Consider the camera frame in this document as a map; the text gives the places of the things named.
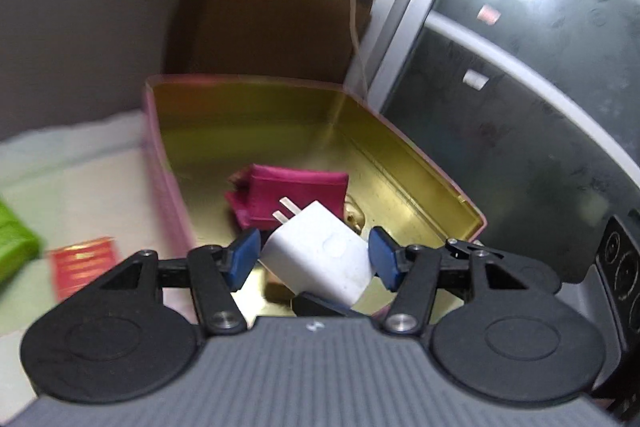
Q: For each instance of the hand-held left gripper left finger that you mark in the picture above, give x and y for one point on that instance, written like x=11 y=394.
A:
x=244 y=257

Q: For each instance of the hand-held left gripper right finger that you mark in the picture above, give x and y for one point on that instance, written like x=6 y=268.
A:
x=382 y=257

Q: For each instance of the white charger plug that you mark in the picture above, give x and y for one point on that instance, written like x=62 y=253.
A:
x=320 y=257

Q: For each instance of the magenta pouch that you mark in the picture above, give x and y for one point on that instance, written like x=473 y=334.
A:
x=300 y=187

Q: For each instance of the pink tin box gold inside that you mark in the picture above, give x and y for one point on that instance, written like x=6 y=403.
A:
x=280 y=132

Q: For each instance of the red printed packet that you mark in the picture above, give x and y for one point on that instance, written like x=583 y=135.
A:
x=80 y=264

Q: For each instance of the green snack packet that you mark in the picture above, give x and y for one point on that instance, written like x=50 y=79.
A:
x=15 y=242

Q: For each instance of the grey framed glass door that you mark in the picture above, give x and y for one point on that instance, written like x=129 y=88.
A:
x=500 y=132

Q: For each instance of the black appliance with round dials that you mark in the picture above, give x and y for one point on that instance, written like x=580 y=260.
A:
x=620 y=267

